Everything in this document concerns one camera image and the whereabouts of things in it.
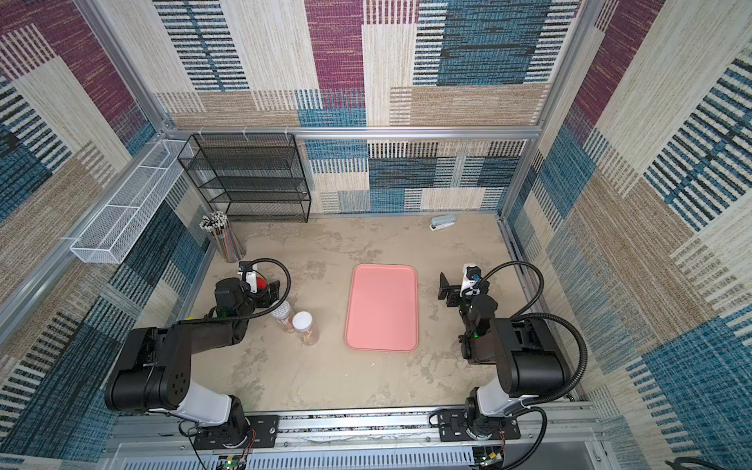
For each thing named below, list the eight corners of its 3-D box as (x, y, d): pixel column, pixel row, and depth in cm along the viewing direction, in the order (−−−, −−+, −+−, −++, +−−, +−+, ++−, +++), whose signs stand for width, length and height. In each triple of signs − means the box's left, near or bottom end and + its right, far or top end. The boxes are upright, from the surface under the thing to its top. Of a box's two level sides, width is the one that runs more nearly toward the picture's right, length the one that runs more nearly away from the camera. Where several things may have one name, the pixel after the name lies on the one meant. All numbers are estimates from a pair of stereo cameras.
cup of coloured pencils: (222, 263, 109) (197, 228, 94) (229, 246, 114) (206, 211, 99) (242, 263, 109) (220, 228, 94) (248, 246, 114) (228, 210, 99)
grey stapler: (431, 232, 117) (432, 226, 115) (427, 223, 120) (428, 217, 117) (456, 227, 119) (458, 221, 116) (451, 218, 122) (453, 213, 119)
